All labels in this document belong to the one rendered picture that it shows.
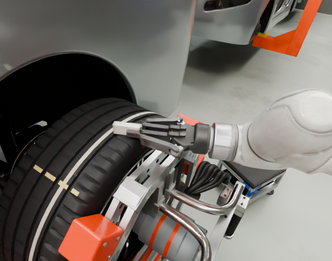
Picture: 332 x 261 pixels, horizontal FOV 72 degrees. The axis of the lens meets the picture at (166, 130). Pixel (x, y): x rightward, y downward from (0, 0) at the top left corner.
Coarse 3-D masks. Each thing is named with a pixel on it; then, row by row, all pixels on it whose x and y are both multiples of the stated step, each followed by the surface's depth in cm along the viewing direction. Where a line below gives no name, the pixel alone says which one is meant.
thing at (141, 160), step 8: (152, 152) 96; (144, 160) 101; (136, 168) 68; (128, 176) 107; (112, 192) 56; (104, 208) 103; (120, 216) 72; (128, 240) 88; (136, 240) 94; (128, 248) 91; (120, 256) 87; (128, 256) 89
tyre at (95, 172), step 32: (64, 128) 59; (96, 128) 59; (32, 160) 55; (64, 160) 54; (96, 160) 53; (128, 160) 57; (32, 192) 53; (64, 192) 50; (96, 192) 50; (0, 224) 55; (32, 224) 51; (64, 224) 48; (0, 256) 60
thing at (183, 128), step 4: (144, 124) 57; (148, 124) 57; (152, 124) 57; (156, 124) 57; (148, 128) 58; (152, 128) 57; (156, 128) 57; (160, 128) 57; (164, 128) 56; (168, 128) 56; (172, 128) 56; (176, 128) 56; (180, 128) 56; (184, 128) 56
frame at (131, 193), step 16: (160, 160) 64; (176, 160) 63; (192, 160) 81; (144, 176) 59; (160, 176) 57; (192, 176) 92; (128, 192) 52; (144, 192) 52; (112, 208) 52; (128, 208) 51; (176, 208) 97; (128, 224) 50; (112, 256) 50
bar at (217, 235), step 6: (228, 198) 70; (234, 210) 67; (222, 216) 65; (228, 216) 65; (222, 222) 63; (228, 222) 63; (216, 228) 62; (222, 228) 62; (216, 234) 60; (222, 234) 60; (210, 240) 59; (216, 240) 59; (216, 246) 58; (216, 252) 57
